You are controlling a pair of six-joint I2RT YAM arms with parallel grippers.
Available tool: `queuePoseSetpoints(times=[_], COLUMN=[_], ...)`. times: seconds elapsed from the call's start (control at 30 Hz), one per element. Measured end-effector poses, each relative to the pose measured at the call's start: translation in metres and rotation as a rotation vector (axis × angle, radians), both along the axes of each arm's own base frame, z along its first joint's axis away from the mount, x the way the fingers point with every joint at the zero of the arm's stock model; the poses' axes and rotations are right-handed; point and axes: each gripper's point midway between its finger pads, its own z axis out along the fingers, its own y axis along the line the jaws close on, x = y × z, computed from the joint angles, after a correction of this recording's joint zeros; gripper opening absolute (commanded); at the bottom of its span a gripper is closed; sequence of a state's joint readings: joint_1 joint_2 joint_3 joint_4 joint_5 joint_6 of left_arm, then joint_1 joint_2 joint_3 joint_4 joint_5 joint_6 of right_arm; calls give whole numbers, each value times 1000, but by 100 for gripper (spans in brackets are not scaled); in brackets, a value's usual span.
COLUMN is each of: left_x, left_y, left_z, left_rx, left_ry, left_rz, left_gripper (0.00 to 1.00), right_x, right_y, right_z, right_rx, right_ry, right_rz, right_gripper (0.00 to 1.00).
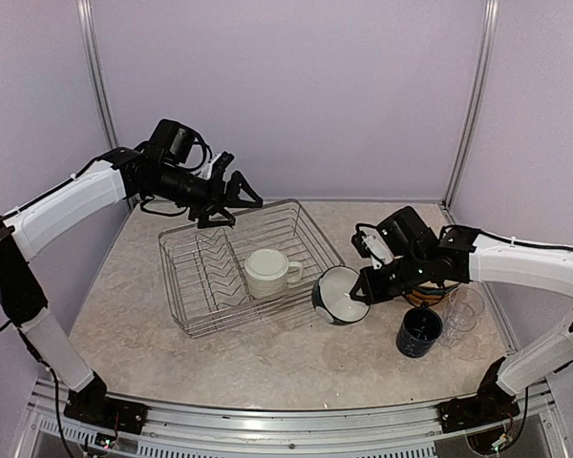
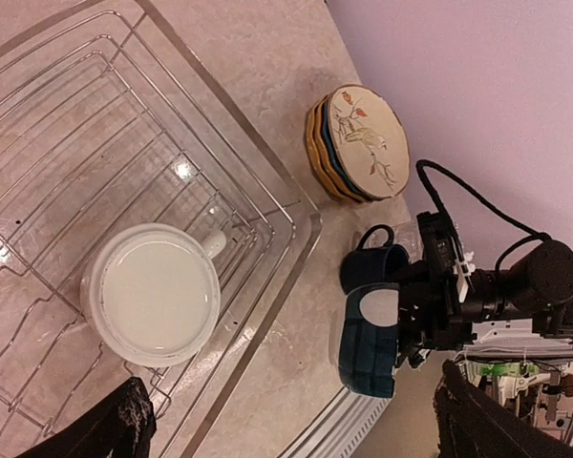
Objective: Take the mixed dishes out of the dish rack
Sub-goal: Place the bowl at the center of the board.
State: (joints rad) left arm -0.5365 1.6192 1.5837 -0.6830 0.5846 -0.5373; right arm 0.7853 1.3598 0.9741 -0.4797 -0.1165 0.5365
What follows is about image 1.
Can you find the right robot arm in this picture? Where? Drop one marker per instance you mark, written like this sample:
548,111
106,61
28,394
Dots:
405,252

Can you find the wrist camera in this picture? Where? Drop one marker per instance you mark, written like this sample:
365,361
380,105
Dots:
369,245
217,166

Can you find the blue dotted plate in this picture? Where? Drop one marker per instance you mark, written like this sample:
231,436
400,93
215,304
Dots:
433,289

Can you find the left aluminium frame post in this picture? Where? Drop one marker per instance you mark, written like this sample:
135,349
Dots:
91,49

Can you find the aluminium frame post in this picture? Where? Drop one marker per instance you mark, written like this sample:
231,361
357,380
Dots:
91,49
483,63

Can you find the blue white bowl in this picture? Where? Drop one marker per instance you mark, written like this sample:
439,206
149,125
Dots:
331,299

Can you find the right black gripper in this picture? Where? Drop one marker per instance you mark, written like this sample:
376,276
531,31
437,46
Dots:
372,293

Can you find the metal wire dish rack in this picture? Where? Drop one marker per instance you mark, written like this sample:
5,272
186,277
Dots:
224,277

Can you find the clear drinking glass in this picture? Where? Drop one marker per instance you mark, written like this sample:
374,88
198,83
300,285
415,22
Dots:
453,331
468,303

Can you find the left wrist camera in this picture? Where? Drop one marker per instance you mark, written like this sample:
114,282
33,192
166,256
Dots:
217,166

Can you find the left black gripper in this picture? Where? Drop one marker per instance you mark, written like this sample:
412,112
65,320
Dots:
216,201

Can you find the dark blue mug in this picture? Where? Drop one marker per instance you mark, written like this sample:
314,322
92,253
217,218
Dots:
418,332

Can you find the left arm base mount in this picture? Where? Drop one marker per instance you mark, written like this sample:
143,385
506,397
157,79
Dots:
114,414

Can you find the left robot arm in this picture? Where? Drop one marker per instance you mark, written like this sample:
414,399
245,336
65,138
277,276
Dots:
175,164

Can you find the white ribbed mug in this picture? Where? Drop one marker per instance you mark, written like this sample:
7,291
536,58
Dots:
270,272

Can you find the right aluminium frame post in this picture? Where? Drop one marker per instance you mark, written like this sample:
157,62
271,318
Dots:
483,63

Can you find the aluminium front rail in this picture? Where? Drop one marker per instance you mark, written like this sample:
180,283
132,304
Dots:
177,430

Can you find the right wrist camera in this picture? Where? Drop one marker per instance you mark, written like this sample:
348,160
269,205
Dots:
369,245

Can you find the yellow dotted plate front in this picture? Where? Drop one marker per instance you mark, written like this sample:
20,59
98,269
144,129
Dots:
417,299

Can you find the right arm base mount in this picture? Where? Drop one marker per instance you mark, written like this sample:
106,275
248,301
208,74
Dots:
466,413

